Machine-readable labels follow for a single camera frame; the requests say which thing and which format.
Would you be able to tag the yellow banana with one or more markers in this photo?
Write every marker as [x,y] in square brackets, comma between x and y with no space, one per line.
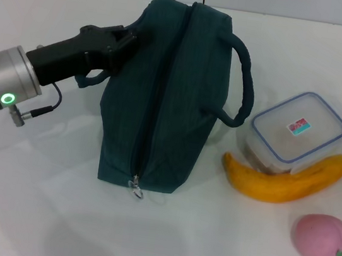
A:
[277,187]

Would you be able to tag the clear blue-rimmed lunch box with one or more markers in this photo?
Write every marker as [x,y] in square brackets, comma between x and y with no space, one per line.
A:
[302,121]

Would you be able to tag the dark teal insulated lunch bag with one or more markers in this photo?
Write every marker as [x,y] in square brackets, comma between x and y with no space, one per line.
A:
[177,103]

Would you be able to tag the pink toy peach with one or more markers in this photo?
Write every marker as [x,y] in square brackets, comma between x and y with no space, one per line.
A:
[318,238]

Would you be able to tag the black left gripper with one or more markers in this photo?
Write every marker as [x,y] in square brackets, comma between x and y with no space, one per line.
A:
[63,55]

